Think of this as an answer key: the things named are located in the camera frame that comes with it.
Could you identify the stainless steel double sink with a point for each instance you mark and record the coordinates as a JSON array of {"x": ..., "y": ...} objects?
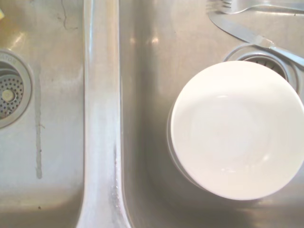
[{"x": 102, "y": 118}]

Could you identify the white ceramic bowl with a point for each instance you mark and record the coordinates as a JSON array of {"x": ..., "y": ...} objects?
[{"x": 237, "y": 130}]

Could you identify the steel sink drain flange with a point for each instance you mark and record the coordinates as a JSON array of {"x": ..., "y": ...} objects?
[{"x": 251, "y": 58}]

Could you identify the silver table knife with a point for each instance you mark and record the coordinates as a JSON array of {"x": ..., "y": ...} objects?
[{"x": 237, "y": 29}]

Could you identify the silver metal fork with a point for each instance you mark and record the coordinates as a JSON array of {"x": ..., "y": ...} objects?
[{"x": 237, "y": 8}]

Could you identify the round perforated drain strainer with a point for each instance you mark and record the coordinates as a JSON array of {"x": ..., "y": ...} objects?
[{"x": 14, "y": 95}]

